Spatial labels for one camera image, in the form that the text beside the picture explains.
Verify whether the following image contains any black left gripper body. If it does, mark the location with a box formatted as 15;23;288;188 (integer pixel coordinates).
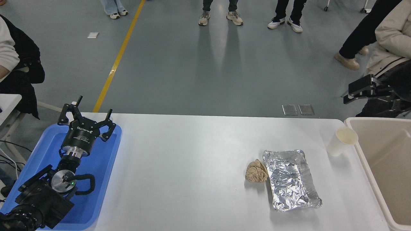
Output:
60;119;101;153

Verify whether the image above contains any white paper cup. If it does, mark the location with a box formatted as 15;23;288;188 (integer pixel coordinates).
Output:
326;126;359;157

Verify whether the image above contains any blue plastic tray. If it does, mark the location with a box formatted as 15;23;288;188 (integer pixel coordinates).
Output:
0;124;122;231

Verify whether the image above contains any metal floor plate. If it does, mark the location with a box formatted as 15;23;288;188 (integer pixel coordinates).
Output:
282;104;299;116
298;104;315;116

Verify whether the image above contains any large pale plastic bin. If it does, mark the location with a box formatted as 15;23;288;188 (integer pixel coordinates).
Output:
344;117;411;231

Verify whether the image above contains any white side table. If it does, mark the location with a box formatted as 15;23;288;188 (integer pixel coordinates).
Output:
0;94;63;162

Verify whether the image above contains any silver foil tray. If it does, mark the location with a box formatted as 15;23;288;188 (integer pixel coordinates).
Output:
262;149;323;212

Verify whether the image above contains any crumpled tan paper ball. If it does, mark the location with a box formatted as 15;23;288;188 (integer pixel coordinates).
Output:
245;159;269;184

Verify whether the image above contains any black cable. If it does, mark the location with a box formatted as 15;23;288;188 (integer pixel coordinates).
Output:
0;140;33;153

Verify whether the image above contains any white cable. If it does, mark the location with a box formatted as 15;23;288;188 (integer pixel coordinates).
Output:
0;148;18;179

